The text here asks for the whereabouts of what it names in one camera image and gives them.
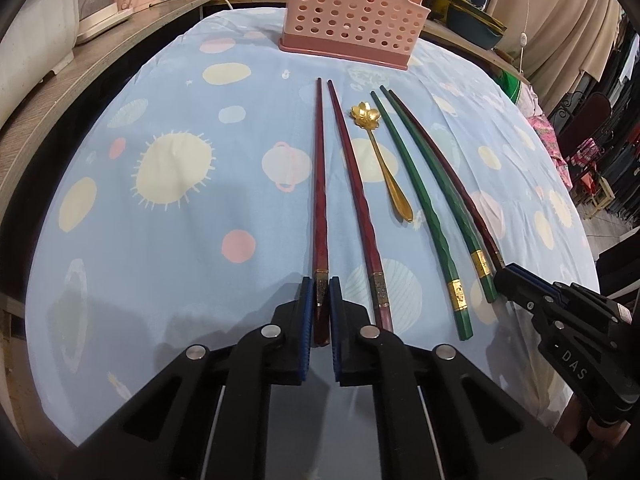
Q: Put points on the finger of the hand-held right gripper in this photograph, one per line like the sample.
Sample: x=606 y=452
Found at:
x=522 y=292
x=537 y=277

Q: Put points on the dark red banded chopstick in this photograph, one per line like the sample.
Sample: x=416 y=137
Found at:
x=359 y=210
x=320 y=185

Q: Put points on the green chopstick gold band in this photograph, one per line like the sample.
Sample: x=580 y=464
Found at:
x=481 y=262
x=457 y=294

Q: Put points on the dark maroon chopstick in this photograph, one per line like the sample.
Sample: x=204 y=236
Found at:
x=480 y=222

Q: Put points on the beige curtain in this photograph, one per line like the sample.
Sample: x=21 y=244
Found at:
x=555 y=20

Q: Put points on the pink perforated utensil holder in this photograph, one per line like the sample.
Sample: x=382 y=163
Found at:
x=350 y=20

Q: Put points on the white dish bin teal lid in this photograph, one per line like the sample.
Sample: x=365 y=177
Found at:
x=35 y=25

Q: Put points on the black metal chair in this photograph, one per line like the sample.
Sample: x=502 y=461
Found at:
x=605 y=160

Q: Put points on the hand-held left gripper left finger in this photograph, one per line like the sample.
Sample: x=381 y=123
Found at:
x=306 y=325

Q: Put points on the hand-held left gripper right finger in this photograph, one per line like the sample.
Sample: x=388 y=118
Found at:
x=336 y=340

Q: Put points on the pink patterned cloth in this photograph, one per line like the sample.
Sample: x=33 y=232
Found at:
x=547 y=145

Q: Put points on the gold flower spoon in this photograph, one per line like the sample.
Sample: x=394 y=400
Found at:
x=365 y=114

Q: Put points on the clear jug white base appliance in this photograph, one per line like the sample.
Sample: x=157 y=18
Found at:
x=102 y=5

